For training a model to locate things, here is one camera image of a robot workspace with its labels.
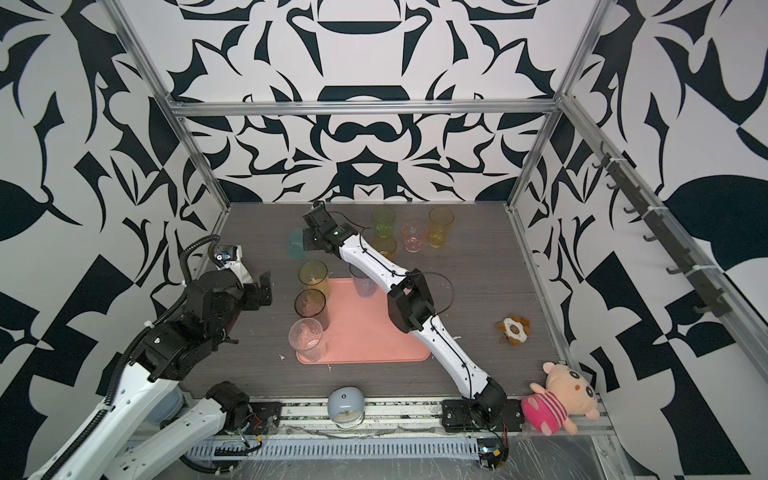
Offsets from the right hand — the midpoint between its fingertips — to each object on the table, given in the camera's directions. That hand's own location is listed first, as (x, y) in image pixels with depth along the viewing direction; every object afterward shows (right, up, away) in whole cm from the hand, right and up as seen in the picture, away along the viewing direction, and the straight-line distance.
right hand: (308, 234), depth 96 cm
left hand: (-7, -8, -28) cm, 30 cm away
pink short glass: (+34, +1, +8) cm, 35 cm away
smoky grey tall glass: (+4, -19, -11) cm, 23 cm away
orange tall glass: (+43, +5, +3) cm, 43 cm away
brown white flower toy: (+61, -27, -11) cm, 68 cm away
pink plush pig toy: (+63, -40, -26) cm, 79 cm away
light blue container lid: (-9, -27, -50) cm, 57 cm away
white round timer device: (+16, -39, -28) cm, 50 cm away
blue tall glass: (+18, -16, 0) cm, 24 cm away
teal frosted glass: (-6, -4, +5) cm, 8 cm away
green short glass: (+24, +6, +12) cm, 27 cm away
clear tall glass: (+3, -28, -13) cm, 31 cm away
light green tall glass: (+4, -11, -9) cm, 15 cm away
